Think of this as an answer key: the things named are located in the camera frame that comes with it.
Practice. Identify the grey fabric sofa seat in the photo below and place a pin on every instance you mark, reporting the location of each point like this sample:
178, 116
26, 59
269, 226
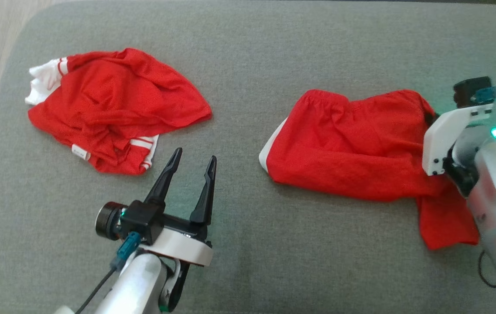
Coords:
274, 261

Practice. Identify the red shorts with white trim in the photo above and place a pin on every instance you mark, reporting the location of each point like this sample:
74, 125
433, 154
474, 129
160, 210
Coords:
352, 144

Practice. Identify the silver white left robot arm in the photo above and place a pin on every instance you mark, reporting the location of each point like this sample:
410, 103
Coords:
136, 283

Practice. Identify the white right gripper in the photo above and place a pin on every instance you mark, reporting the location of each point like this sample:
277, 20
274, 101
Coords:
444, 131

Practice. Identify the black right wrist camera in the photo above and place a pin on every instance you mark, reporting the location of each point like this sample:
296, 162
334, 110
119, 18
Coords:
468, 89

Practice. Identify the red white basketball jersey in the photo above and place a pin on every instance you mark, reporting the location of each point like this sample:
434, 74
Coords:
117, 100

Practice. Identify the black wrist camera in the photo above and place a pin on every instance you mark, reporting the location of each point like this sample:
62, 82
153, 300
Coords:
136, 220
468, 89

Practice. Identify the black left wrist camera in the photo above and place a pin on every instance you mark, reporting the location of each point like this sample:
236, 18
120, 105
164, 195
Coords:
136, 220

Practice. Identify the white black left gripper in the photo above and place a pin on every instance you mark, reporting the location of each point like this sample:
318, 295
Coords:
182, 250

